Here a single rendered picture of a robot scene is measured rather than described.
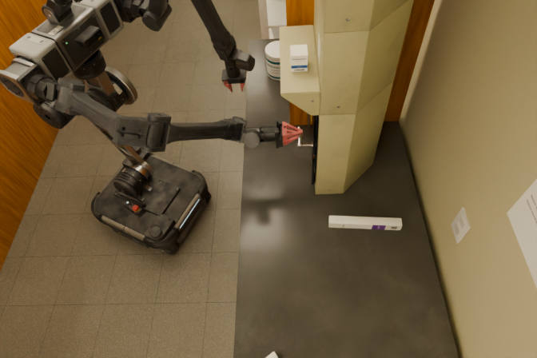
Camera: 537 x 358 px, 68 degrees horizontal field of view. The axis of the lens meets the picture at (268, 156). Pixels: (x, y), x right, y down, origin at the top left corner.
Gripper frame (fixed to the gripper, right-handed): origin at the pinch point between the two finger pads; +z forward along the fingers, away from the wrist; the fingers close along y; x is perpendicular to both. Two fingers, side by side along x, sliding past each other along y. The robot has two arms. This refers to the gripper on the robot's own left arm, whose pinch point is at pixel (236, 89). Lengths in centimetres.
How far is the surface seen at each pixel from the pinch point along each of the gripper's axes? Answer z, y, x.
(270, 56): 1.4, 14.7, 22.8
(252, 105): 16.1, 4.8, 5.1
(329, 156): -9, 37, -45
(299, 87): -40, 27, -43
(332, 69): -48, 36, -46
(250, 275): 16, 7, -78
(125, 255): 109, -85, -30
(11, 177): 84, -164, 16
